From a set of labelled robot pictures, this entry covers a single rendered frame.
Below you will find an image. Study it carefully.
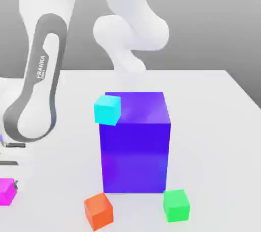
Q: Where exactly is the small magenta cube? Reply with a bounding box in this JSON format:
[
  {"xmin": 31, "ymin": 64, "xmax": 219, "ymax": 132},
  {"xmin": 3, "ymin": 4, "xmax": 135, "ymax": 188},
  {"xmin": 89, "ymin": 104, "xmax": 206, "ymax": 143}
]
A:
[{"xmin": 0, "ymin": 177, "xmax": 18, "ymax": 208}]

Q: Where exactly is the large purple box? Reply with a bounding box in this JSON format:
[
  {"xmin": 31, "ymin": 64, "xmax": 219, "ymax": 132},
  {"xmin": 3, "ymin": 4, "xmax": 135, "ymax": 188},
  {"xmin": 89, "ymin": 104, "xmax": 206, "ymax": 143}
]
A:
[{"xmin": 99, "ymin": 91, "xmax": 171, "ymax": 194}]

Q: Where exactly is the small cyan cube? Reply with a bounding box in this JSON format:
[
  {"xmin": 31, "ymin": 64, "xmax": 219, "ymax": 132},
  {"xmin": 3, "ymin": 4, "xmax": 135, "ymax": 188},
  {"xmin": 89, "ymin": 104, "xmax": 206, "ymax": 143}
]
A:
[{"xmin": 93, "ymin": 95, "xmax": 121, "ymax": 126}]

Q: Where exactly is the small green cube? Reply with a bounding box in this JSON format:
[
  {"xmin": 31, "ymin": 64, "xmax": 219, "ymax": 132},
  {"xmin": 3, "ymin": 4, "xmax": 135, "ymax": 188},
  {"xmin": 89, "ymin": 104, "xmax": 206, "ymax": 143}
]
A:
[{"xmin": 163, "ymin": 189, "xmax": 191, "ymax": 223}]

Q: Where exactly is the small orange cube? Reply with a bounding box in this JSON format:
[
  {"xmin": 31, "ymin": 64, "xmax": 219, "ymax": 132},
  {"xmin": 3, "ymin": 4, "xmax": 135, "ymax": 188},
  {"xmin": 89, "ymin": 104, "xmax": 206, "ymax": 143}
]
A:
[{"xmin": 84, "ymin": 192, "xmax": 114, "ymax": 232}]

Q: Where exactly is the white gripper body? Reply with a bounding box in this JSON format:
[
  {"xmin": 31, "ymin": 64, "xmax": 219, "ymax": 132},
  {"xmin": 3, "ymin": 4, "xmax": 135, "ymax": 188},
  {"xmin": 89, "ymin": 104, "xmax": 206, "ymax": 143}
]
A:
[{"xmin": 0, "ymin": 153, "xmax": 29, "ymax": 177}]

